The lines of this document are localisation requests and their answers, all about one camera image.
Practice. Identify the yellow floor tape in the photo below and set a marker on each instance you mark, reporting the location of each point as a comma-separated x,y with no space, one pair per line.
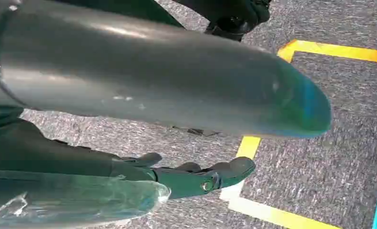
333,50

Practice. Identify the grey robot body panel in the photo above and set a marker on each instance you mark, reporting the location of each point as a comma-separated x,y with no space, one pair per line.
128,8

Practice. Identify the black robot foot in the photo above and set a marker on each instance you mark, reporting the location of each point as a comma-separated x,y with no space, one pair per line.
232,15

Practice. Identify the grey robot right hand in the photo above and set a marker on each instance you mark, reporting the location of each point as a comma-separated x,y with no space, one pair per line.
144,79

